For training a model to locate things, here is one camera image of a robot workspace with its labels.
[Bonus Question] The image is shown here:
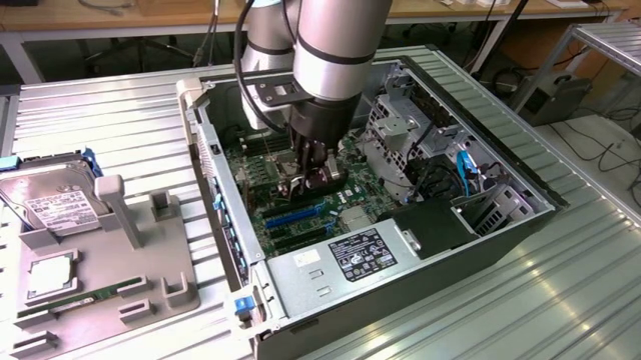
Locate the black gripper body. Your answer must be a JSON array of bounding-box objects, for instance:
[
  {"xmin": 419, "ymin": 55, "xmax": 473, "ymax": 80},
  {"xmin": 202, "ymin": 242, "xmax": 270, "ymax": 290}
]
[{"xmin": 287, "ymin": 97, "xmax": 363, "ymax": 152}]

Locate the CPU socket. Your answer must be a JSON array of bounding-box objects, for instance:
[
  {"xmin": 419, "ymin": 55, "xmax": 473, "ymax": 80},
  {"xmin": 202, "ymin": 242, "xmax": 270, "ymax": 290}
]
[{"xmin": 268, "ymin": 152, "xmax": 298, "ymax": 176}]

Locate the black RAM slot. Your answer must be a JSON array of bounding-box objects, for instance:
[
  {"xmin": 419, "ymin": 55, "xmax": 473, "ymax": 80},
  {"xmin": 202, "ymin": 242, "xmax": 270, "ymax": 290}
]
[
  {"xmin": 246, "ymin": 145, "xmax": 292, "ymax": 158},
  {"xmin": 242, "ymin": 136, "xmax": 291, "ymax": 149},
  {"xmin": 243, "ymin": 141, "xmax": 291, "ymax": 153},
  {"xmin": 238, "ymin": 131, "xmax": 290, "ymax": 144}
]

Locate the green Dell motherboard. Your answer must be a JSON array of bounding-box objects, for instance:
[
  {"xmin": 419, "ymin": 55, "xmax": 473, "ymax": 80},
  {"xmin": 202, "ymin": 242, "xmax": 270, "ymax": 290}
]
[{"xmin": 219, "ymin": 125, "xmax": 399, "ymax": 257}]

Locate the silver metal disk bay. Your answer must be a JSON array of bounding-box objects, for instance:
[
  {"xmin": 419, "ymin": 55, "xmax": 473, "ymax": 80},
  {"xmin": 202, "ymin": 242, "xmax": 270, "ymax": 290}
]
[{"xmin": 360, "ymin": 92, "xmax": 438, "ymax": 182}]

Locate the black expansion slot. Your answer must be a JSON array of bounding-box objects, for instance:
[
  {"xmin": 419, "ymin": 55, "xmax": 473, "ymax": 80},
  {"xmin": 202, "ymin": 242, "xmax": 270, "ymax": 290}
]
[
  {"xmin": 274, "ymin": 231, "xmax": 338, "ymax": 253},
  {"xmin": 258, "ymin": 200, "xmax": 322, "ymax": 221},
  {"xmin": 271, "ymin": 223, "xmax": 332, "ymax": 243}
]

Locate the blue expansion slot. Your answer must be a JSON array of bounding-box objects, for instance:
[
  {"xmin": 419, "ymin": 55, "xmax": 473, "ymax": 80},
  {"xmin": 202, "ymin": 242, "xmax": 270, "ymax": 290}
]
[{"xmin": 263, "ymin": 208, "xmax": 327, "ymax": 230}]

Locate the silver chipset heatsink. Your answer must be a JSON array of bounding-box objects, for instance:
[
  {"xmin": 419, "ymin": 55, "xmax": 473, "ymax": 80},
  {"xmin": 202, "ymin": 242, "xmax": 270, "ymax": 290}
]
[{"xmin": 342, "ymin": 208, "xmax": 383, "ymax": 230}]

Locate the black plastic air shroud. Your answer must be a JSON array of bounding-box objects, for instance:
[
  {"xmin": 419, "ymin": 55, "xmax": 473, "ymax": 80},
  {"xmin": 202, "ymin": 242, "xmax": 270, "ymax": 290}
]
[{"xmin": 391, "ymin": 197, "xmax": 483, "ymax": 263}]

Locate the silver power supply unit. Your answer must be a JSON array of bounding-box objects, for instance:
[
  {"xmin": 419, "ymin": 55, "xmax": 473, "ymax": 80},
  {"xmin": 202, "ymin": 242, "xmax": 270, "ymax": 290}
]
[{"xmin": 263, "ymin": 219, "xmax": 423, "ymax": 320}]

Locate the blue disk carrier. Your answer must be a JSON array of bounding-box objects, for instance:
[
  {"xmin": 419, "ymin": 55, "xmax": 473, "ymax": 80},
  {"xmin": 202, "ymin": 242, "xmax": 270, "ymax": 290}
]
[{"xmin": 0, "ymin": 147, "xmax": 105, "ymax": 180}]

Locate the open black PC case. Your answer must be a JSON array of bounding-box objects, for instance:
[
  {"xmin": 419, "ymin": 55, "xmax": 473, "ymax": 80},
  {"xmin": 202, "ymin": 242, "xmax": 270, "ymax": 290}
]
[{"xmin": 177, "ymin": 55, "xmax": 571, "ymax": 360}]

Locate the black chair base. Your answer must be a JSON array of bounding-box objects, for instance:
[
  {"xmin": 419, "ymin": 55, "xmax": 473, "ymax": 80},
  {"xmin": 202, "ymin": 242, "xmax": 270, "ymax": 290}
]
[{"xmin": 83, "ymin": 34, "xmax": 198, "ymax": 73}]

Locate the grey plastic parts rack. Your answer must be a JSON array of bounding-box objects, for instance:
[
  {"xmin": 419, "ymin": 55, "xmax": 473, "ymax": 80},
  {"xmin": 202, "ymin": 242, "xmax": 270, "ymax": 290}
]
[{"xmin": 9, "ymin": 174, "xmax": 203, "ymax": 359}]

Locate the black box on floor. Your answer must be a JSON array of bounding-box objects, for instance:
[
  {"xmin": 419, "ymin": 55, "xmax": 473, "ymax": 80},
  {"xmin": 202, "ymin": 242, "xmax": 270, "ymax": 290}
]
[{"xmin": 518, "ymin": 73, "xmax": 595, "ymax": 128}]

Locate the silver hard disk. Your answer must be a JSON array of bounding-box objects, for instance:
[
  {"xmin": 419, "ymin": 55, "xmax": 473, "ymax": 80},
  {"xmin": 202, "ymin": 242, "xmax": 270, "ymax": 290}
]
[{"xmin": 0, "ymin": 160, "xmax": 100, "ymax": 238}]

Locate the long wooden desk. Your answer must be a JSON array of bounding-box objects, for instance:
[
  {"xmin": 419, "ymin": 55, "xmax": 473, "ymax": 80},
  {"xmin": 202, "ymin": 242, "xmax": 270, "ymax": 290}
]
[{"xmin": 0, "ymin": 0, "xmax": 633, "ymax": 86}]

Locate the green RAM stick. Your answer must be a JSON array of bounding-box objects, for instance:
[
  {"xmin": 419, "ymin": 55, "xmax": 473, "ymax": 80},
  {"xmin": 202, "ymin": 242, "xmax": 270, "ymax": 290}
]
[{"xmin": 16, "ymin": 274, "xmax": 145, "ymax": 315}]

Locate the square CPU chip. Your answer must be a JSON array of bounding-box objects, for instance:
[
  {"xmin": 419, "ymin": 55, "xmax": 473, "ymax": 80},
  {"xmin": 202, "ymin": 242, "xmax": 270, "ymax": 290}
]
[{"xmin": 23, "ymin": 256, "xmax": 77, "ymax": 298}]

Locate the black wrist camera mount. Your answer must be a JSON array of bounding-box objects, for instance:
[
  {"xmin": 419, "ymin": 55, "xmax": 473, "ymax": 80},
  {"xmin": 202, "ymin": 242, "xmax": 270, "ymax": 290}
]
[{"xmin": 251, "ymin": 79, "xmax": 318, "ymax": 109}]

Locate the black power wire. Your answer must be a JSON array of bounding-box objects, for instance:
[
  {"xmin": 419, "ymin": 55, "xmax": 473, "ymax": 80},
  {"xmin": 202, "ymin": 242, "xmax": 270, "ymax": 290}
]
[{"xmin": 407, "ymin": 121, "xmax": 438, "ymax": 182}]

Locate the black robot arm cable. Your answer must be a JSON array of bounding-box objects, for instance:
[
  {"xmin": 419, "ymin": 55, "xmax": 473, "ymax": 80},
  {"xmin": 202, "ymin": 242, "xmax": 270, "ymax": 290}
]
[{"xmin": 231, "ymin": 0, "xmax": 290, "ymax": 133}]

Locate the blue flat data wire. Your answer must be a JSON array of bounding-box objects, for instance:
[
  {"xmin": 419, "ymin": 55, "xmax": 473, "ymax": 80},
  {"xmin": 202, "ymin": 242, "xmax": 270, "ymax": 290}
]
[{"xmin": 454, "ymin": 148, "xmax": 478, "ymax": 199}]

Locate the grey hanging cable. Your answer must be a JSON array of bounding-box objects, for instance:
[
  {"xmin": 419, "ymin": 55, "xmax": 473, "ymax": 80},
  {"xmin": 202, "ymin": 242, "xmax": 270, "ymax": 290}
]
[{"xmin": 196, "ymin": 0, "xmax": 223, "ymax": 69}]

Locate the black coiled floor cable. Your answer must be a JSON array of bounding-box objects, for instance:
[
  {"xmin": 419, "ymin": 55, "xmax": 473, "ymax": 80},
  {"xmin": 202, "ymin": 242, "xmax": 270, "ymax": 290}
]
[{"xmin": 490, "ymin": 66, "xmax": 525, "ymax": 97}]

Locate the thin black loose cable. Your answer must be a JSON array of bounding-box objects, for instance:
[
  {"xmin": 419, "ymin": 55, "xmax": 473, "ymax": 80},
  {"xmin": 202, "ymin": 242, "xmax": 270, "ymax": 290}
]
[{"xmin": 543, "ymin": 122, "xmax": 641, "ymax": 179}]

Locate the aluminium profile frame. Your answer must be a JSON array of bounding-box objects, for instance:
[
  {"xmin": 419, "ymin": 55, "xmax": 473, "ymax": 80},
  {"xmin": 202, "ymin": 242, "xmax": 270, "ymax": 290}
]
[{"xmin": 514, "ymin": 20, "xmax": 641, "ymax": 114}]

